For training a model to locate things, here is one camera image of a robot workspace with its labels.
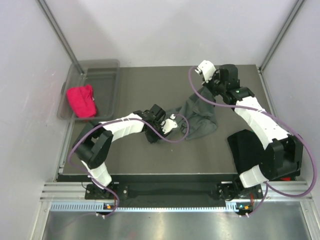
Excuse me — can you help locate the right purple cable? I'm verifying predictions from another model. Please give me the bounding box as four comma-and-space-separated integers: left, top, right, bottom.
188, 66, 318, 218

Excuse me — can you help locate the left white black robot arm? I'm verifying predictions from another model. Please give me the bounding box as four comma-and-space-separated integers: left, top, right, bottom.
72, 104, 178, 199

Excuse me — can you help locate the black folded t shirt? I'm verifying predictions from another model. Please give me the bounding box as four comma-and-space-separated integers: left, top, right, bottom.
226, 128, 301, 181

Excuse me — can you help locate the slotted grey cable duct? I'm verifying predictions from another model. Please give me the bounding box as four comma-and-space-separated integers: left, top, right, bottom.
50, 202, 252, 213

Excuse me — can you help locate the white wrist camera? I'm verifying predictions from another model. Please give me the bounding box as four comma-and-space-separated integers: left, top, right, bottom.
194, 60, 216, 83
161, 114, 178, 135

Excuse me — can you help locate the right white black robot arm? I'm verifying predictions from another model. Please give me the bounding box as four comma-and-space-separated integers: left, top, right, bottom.
198, 60, 303, 198

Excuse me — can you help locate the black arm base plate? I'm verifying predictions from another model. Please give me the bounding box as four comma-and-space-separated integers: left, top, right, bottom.
84, 173, 263, 203

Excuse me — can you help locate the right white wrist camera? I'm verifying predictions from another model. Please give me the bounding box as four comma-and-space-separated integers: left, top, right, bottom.
194, 60, 216, 83

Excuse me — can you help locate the grey t shirt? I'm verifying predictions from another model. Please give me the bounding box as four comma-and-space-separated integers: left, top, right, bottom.
165, 93, 218, 141

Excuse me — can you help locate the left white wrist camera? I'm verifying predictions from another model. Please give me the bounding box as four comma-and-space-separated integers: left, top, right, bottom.
161, 114, 178, 135

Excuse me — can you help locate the aluminium frame rail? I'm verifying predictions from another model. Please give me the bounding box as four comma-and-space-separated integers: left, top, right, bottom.
40, 181, 313, 202

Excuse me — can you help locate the red folded t shirt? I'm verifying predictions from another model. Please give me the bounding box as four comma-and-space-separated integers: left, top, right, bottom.
280, 177, 291, 181

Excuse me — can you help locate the clear plastic bin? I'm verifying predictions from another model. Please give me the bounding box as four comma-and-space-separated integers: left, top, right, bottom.
57, 59, 120, 121

